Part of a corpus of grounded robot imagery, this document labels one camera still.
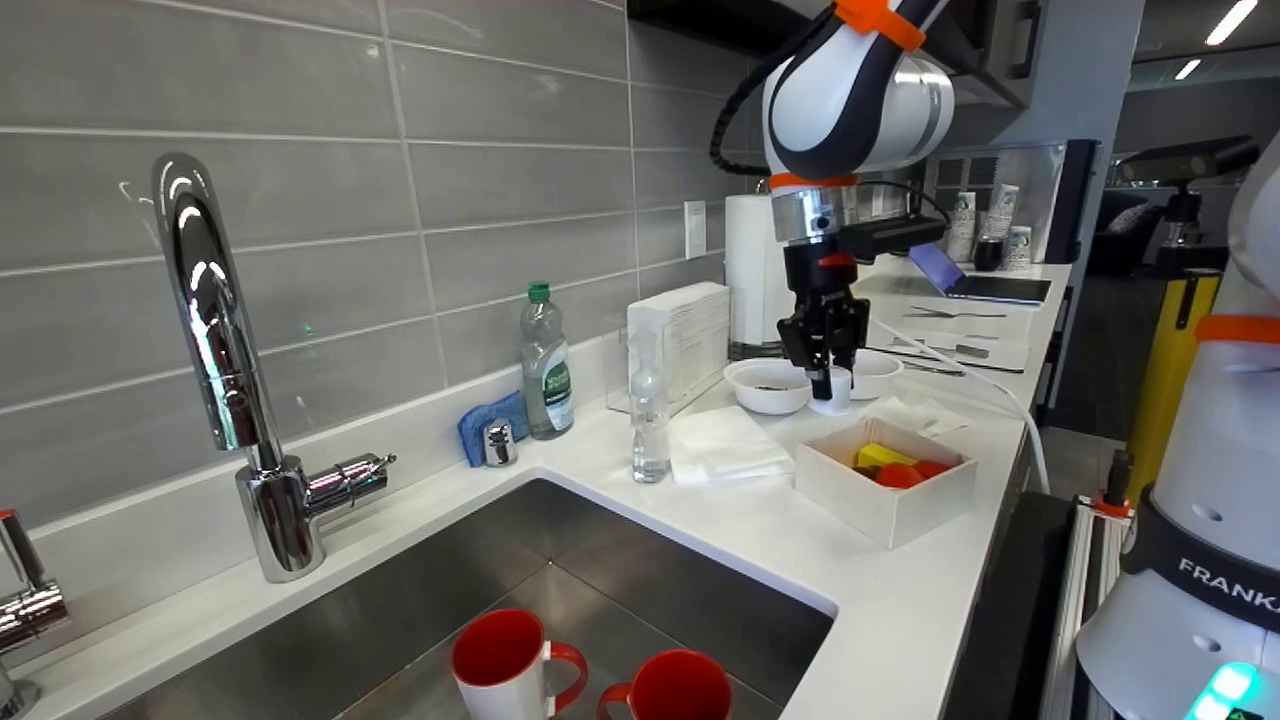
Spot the small white cup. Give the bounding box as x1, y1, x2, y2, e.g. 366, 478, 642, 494
807, 365, 854, 417

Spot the clear dish soap bottle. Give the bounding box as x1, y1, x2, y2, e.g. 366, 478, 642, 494
518, 281, 576, 442

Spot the open laptop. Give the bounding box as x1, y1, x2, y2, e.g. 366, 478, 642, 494
907, 242, 1054, 307

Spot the crumpled white napkin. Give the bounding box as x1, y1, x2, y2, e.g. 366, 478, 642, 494
862, 394, 973, 442

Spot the dark wall cabinet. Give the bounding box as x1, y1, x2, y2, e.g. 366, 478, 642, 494
627, 0, 1048, 111

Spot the black-handled utensil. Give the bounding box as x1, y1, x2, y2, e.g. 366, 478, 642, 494
864, 343, 1027, 378

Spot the stack of white paper napkins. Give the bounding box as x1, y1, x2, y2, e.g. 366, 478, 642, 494
626, 281, 732, 413

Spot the light wooden box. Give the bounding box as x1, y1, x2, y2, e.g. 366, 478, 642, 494
794, 416, 980, 551

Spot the white bowl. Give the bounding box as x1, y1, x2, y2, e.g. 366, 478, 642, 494
722, 357, 814, 417
849, 349, 905, 402

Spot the small chrome tap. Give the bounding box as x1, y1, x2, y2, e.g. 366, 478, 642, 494
0, 508, 73, 720

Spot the camera on mount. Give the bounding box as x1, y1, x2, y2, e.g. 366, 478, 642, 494
1116, 134, 1262, 253

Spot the folded white napkin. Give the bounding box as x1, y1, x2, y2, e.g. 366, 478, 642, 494
667, 404, 797, 489

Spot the clear spray bottle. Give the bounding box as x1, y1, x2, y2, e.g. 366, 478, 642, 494
629, 330, 674, 485

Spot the yellow post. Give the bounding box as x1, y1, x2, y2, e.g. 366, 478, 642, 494
1124, 267, 1223, 503

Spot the blue cloth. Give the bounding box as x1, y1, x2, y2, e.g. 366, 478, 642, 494
457, 391, 530, 469

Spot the tall chrome tap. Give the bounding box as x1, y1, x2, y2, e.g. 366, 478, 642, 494
150, 152, 399, 585

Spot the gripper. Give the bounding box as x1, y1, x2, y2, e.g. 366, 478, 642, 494
777, 238, 872, 401

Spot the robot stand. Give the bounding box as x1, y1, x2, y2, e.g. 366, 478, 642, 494
1038, 488, 1136, 720

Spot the stainless steel sink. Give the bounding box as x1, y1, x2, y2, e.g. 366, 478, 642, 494
98, 477, 837, 720

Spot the white paper towel roll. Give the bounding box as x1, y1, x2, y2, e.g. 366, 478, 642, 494
723, 192, 798, 361

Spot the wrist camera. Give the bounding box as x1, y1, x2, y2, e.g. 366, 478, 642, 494
838, 214, 947, 264

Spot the red and white mug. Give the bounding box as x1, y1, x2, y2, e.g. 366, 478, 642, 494
597, 648, 734, 720
450, 608, 590, 720

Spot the white cable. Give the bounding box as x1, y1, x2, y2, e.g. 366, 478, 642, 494
866, 318, 1053, 497

